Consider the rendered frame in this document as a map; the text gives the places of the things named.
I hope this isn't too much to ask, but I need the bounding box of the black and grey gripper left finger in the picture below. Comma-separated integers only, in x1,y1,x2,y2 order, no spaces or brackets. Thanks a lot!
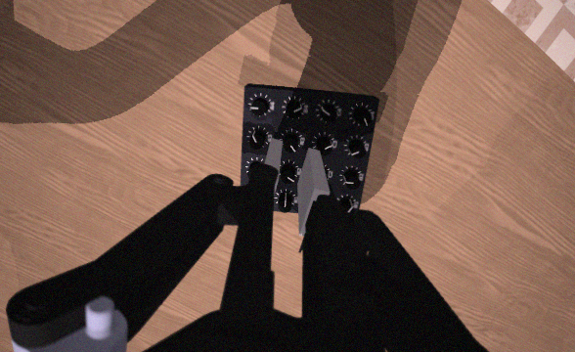
6,138,283,352

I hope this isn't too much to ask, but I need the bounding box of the black knob box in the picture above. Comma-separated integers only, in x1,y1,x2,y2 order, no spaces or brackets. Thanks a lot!
241,83,379,215

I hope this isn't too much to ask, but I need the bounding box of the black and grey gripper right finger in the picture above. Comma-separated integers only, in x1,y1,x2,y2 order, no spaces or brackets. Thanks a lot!
297,148,489,352

